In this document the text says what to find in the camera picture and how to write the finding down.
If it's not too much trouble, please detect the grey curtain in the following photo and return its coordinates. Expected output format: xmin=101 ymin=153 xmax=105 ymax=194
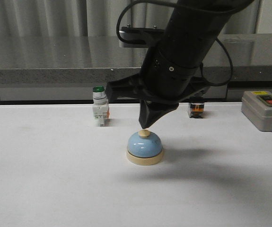
xmin=0 ymin=0 xmax=272 ymax=37

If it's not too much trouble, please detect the grey on/off switch box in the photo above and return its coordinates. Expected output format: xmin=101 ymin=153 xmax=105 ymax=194
xmin=241 ymin=91 xmax=272 ymax=132

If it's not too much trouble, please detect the grey granite counter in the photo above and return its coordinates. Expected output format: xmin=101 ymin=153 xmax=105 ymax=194
xmin=0 ymin=34 xmax=272 ymax=104

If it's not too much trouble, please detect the green pushbutton switch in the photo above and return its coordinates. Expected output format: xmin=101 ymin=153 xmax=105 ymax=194
xmin=92 ymin=86 xmax=110 ymax=126

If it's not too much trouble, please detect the black cable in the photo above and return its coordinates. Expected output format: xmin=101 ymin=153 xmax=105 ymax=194
xmin=115 ymin=0 xmax=234 ymax=86

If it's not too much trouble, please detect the blue cream desk bell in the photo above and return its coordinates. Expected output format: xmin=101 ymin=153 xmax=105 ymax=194
xmin=126 ymin=130 xmax=164 ymax=166

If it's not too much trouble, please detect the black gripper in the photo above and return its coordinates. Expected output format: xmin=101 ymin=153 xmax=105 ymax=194
xmin=105 ymin=47 xmax=210 ymax=129

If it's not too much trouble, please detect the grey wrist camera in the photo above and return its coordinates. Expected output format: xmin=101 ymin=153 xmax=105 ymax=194
xmin=119 ymin=26 xmax=164 ymax=48

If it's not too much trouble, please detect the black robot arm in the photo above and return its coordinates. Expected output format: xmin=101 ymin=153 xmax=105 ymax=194
xmin=105 ymin=0 xmax=250 ymax=129

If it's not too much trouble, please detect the black rotary selector switch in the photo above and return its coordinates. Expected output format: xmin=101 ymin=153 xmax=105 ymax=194
xmin=188 ymin=92 xmax=205 ymax=118

